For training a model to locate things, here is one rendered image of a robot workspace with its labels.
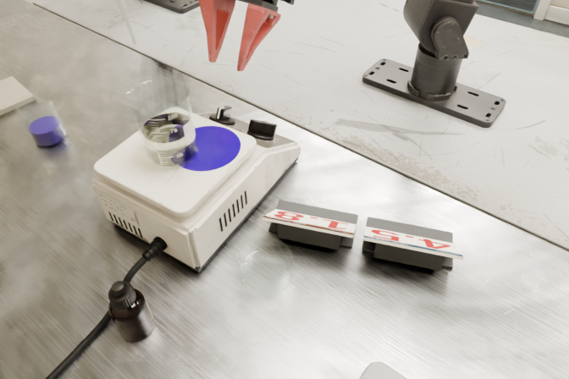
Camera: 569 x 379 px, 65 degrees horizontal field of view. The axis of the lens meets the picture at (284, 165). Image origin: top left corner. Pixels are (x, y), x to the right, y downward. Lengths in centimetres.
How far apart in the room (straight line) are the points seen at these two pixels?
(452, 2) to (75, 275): 52
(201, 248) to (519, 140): 43
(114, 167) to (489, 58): 61
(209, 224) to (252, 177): 7
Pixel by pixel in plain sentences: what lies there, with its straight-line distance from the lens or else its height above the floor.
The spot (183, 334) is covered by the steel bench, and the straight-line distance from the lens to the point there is 43.
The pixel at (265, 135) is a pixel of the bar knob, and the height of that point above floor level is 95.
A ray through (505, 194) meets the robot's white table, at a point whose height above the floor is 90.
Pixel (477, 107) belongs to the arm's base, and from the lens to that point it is 68.
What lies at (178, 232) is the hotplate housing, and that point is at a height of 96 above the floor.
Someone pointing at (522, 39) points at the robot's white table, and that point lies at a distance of 91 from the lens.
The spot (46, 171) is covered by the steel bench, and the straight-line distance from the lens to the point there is 63.
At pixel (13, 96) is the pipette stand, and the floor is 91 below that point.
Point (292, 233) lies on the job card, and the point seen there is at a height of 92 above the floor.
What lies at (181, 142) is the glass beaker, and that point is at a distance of 42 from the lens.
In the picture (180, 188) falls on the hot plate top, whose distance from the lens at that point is 42.
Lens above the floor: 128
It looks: 43 degrees down
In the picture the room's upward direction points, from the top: 1 degrees counter-clockwise
